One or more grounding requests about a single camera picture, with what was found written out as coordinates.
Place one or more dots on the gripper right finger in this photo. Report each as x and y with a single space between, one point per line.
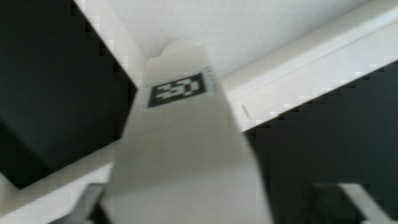
340 204

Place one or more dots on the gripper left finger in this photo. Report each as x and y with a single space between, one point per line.
88 212

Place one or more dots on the white leg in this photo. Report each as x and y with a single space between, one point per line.
186 178

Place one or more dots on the white desk top tray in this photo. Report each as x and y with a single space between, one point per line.
253 30

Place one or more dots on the white U-shaped frame fence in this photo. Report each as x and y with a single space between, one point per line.
267 88

